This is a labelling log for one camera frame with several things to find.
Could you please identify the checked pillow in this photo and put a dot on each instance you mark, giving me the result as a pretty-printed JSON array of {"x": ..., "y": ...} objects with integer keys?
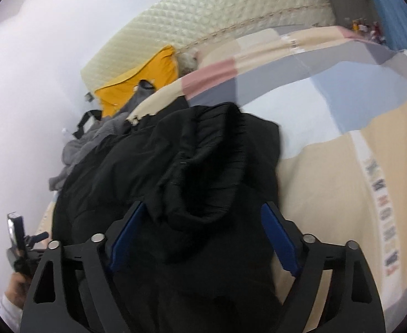
[{"x": 252, "y": 43}]

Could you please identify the black puffer jacket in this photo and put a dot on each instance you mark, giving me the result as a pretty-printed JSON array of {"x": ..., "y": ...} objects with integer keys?
[{"x": 196, "y": 166}]

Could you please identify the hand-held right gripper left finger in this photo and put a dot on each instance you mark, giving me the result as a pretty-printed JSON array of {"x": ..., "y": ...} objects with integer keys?
[{"x": 127, "y": 236}]

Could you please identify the person's left hand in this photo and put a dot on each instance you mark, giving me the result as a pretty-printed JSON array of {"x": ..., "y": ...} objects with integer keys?
[{"x": 14, "y": 291}]

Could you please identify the black bag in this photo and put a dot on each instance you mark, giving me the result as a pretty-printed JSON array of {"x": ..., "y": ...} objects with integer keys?
[{"x": 82, "y": 119}]

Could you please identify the checked pastel duvet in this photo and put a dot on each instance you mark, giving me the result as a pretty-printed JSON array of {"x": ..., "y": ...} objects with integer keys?
[{"x": 328, "y": 180}]

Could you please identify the white bottle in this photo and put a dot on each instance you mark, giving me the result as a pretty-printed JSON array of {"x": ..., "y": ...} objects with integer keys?
[{"x": 65, "y": 132}]

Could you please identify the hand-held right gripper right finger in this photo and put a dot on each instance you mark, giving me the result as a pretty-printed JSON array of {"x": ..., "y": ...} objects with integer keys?
[{"x": 281, "y": 239}]

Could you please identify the row of small bottles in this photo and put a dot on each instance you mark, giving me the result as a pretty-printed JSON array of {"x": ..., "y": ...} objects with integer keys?
[{"x": 364, "y": 29}]

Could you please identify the yellow pillow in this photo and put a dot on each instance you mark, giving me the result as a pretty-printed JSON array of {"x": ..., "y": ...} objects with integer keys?
[{"x": 141, "y": 76}]

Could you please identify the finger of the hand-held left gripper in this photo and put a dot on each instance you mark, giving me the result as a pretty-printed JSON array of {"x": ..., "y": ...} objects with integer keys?
[{"x": 37, "y": 238}]

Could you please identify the cream quilted headboard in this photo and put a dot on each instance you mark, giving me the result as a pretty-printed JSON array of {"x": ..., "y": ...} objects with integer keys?
[{"x": 207, "y": 10}]

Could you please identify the grey fleece garment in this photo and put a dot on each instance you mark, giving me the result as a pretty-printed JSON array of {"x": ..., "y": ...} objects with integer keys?
[{"x": 82, "y": 145}]

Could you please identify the wall socket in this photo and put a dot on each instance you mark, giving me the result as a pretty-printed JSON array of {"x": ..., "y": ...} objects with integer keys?
[{"x": 89, "y": 96}]

